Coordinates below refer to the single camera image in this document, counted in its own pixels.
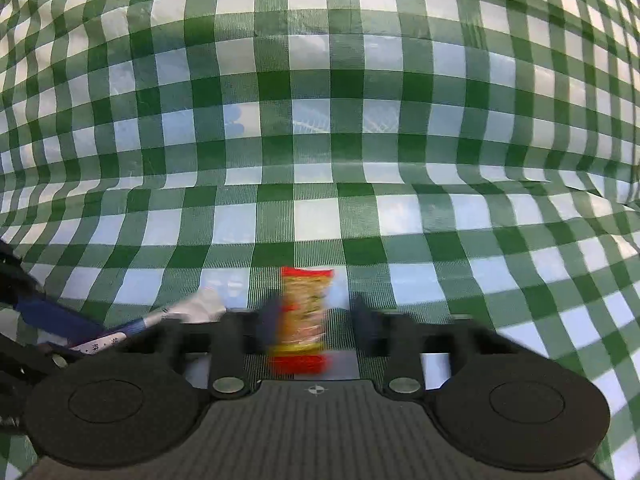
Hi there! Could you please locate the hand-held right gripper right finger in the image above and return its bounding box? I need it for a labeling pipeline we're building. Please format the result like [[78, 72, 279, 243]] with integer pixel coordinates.
[[352, 294, 506, 397]]

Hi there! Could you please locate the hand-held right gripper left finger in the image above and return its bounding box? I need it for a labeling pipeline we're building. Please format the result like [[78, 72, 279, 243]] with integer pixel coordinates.
[[132, 295, 282, 397]]

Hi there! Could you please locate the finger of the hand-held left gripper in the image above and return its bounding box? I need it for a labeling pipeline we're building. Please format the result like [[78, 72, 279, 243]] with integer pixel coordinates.
[[0, 240, 104, 347], [0, 335, 72, 387]]

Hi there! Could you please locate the orange red candy packet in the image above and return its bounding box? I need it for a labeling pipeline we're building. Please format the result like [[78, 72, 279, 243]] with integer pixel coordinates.
[[267, 266, 336, 376]]

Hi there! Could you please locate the silver purple packet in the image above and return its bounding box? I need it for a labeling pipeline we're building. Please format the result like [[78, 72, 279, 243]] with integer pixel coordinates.
[[67, 287, 228, 356]]

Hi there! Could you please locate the green checked cloth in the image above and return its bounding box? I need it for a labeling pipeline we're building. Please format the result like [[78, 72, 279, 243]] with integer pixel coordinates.
[[0, 0, 640, 480]]

